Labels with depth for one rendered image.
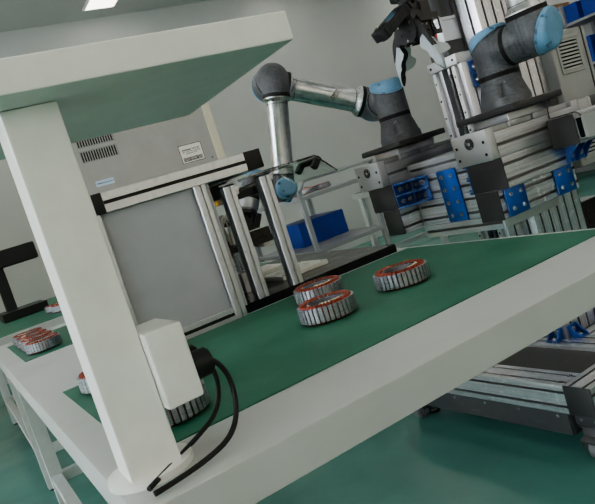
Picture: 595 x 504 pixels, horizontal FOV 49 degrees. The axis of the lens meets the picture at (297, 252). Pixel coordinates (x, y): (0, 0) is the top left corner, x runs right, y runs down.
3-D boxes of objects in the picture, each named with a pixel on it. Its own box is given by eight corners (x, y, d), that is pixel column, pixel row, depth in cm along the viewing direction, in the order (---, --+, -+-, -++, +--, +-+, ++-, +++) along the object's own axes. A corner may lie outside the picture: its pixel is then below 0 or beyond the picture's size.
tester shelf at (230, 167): (176, 201, 217) (171, 188, 217) (264, 166, 158) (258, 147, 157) (42, 242, 197) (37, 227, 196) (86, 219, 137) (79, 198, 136)
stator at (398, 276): (368, 296, 130) (363, 278, 130) (389, 280, 140) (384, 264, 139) (419, 286, 124) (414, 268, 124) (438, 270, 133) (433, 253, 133)
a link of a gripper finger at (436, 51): (464, 53, 147) (439, 28, 151) (446, 57, 144) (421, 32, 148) (459, 64, 150) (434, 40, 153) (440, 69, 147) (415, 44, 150)
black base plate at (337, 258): (288, 261, 234) (286, 255, 234) (397, 251, 178) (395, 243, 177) (167, 308, 212) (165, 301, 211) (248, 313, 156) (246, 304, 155)
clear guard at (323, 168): (296, 183, 199) (290, 164, 198) (338, 170, 178) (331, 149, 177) (200, 214, 183) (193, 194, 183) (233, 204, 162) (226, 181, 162)
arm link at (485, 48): (492, 77, 203) (480, 34, 202) (530, 62, 193) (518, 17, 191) (470, 82, 196) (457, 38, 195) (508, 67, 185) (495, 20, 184)
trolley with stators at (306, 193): (338, 297, 538) (301, 180, 528) (416, 298, 450) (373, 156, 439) (277, 324, 510) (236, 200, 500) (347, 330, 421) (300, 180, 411)
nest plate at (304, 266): (302, 265, 195) (301, 261, 195) (328, 262, 181) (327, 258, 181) (259, 281, 188) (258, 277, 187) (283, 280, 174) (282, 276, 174)
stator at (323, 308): (295, 323, 127) (289, 305, 127) (346, 303, 130) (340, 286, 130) (311, 331, 116) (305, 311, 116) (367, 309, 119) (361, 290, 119)
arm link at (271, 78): (292, 54, 224) (305, 197, 227) (286, 62, 235) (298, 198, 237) (259, 56, 221) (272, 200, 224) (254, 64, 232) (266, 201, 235)
